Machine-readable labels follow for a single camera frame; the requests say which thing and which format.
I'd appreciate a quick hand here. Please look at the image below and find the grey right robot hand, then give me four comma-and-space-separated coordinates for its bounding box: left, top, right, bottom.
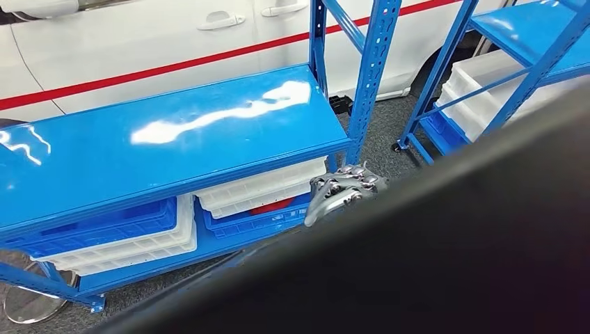
303, 162, 391, 228

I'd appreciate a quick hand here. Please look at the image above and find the long black frame part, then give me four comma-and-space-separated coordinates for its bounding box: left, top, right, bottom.
87, 83, 590, 334

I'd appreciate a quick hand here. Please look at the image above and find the large blue metal shelf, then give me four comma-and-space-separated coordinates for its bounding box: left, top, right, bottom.
0, 0, 403, 315

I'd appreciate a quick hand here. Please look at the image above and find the small blue metal shelf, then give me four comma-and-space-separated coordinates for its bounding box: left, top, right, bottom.
392, 0, 590, 167

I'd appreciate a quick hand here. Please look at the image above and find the red object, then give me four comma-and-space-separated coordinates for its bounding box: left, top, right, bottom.
250, 196, 297, 216

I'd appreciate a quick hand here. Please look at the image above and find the white plastic tray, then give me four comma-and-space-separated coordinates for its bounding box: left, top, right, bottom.
69, 237, 199, 278
193, 155, 329, 221
31, 193, 196, 271

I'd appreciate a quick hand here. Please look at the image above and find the small black block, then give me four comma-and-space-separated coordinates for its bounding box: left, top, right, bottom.
328, 94, 355, 116

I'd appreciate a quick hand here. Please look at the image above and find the small blue plastic crate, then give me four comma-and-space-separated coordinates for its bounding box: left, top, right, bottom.
202, 192, 313, 241

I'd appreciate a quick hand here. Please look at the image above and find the deep white plastic bin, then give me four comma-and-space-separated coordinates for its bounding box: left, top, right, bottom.
435, 49, 590, 144

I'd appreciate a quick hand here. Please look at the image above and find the white car with red stripe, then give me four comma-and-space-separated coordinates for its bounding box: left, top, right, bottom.
0, 0, 520, 129

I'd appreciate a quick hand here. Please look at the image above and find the large blue plastic crate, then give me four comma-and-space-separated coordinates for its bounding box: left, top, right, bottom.
2, 197, 179, 260

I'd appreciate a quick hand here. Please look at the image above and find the chrome round stand base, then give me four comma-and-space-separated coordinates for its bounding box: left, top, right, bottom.
2, 262, 79, 325

